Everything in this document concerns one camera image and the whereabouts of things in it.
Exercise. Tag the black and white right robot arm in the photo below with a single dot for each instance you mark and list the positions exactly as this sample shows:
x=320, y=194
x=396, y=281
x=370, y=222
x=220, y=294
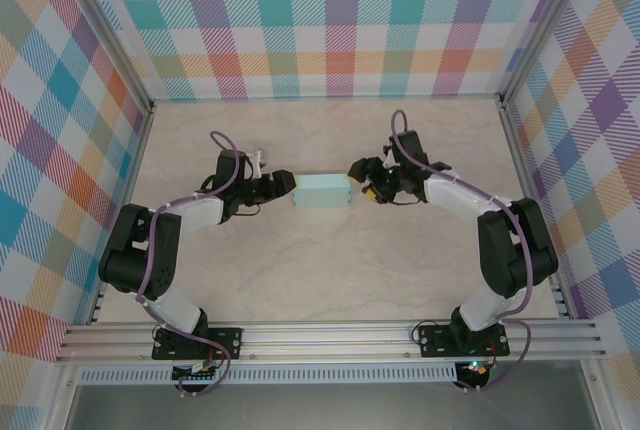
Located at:
x=515, y=250

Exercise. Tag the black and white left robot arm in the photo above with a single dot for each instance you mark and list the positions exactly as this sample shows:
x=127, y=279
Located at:
x=140, y=260

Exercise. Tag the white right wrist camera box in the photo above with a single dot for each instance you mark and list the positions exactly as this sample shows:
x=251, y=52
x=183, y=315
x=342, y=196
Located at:
x=387, y=154

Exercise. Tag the aluminium mounting rail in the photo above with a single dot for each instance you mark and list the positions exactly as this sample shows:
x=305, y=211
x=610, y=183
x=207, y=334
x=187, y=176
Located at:
x=325, y=342

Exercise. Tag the aluminium upright frame post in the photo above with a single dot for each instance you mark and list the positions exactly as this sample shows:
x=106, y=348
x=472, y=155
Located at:
x=129, y=67
x=540, y=25

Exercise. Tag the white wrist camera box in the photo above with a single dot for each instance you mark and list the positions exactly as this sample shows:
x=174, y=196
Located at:
x=260, y=157
x=387, y=154

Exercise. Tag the aluminium table edge rail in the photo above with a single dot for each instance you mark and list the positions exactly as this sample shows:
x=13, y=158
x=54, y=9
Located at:
x=531, y=200
x=123, y=200

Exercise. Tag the light teal paper box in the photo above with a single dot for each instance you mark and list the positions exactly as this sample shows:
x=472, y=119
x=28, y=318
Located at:
x=322, y=191

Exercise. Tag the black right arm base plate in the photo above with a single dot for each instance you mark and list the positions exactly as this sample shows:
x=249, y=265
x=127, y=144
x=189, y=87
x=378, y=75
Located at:
x=435, y=342

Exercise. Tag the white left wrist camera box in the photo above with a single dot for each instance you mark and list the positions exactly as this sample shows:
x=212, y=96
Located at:
x=260, y=157

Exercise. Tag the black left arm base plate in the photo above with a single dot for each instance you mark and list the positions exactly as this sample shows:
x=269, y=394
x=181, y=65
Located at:
x=227, y=342

